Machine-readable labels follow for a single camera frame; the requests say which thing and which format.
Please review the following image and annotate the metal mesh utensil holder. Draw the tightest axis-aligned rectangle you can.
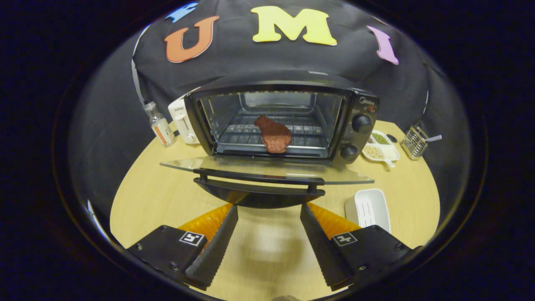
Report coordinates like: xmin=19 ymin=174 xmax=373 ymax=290
xmin=401 ymin=125 xmax=429 ymax=161

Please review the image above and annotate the white divided grain dish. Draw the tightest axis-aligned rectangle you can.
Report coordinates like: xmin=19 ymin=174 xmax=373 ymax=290
xmin=362 ymin=130 xmax=400 ymax=168

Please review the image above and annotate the black toaster oven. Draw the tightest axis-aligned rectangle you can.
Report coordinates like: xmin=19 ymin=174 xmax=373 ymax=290
xmin=160 ymin=72 xmax=381 ymax=209

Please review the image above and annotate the clear glass bottle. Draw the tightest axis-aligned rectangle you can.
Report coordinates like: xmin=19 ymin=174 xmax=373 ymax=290
xmin=144 ymin=101 xmax=177 ymax=148

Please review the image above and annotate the brown meat steak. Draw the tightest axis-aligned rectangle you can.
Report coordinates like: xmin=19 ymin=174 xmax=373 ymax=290
xmin=254 ymin=115 xmax=293 ymax=154

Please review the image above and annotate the white bread toaster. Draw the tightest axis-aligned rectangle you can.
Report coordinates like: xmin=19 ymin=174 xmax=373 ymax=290
xmin=168 ymin=95 xmax=200 ymax=145

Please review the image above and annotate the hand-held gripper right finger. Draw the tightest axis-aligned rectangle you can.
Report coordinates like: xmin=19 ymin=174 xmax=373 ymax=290
xmin=300 ymin=202 xmax=420 ymax=292

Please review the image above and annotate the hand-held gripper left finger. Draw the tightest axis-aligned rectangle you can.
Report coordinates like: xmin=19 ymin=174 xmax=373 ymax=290
xmin=125 ymin=204 xmax=239 ymax=291

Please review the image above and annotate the white plastic tray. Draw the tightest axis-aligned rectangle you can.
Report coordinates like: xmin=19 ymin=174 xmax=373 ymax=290
xmin=345 ymin=189 xmax=391 ymax=234

